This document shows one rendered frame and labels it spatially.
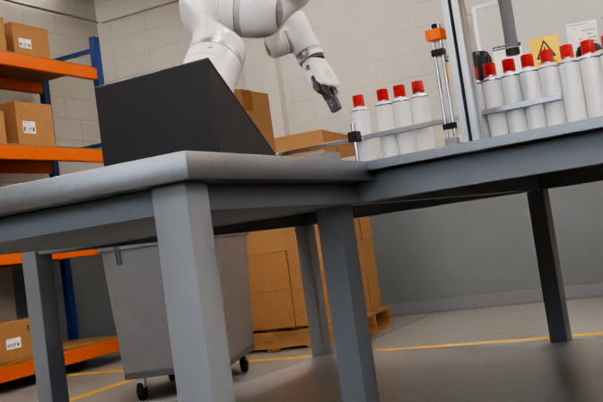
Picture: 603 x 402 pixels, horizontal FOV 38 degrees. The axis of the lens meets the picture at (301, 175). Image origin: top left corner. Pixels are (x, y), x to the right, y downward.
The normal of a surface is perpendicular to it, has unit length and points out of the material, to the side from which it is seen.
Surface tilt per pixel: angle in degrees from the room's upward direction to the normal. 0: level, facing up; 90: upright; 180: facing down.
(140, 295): 94
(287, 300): 90
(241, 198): 90
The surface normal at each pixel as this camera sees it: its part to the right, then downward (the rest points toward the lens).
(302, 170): 0.89, -0.16
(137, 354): -0.11, 0.00
